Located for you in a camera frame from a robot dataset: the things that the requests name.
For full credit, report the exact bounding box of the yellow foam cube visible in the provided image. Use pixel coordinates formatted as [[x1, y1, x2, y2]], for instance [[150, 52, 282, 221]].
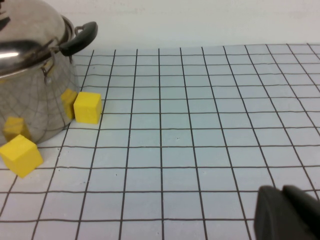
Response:
[[73, 91, 103, 125], [0, 134, 44, 179]]

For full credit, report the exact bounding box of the stainless steel pot lid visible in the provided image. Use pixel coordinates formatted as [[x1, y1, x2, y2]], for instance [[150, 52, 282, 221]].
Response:
[[0, 0, 70, 77]]

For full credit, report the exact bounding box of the white grid tablecloth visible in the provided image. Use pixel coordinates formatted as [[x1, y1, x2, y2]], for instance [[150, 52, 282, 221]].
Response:
[[0, 43, 320, 240]]

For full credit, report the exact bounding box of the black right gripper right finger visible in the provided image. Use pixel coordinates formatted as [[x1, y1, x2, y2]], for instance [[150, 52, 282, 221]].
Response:
[[282, 184, 320, 240]]

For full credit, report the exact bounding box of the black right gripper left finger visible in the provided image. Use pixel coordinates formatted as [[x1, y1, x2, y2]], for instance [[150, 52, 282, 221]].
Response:
[[254, 185, 316, 240]]

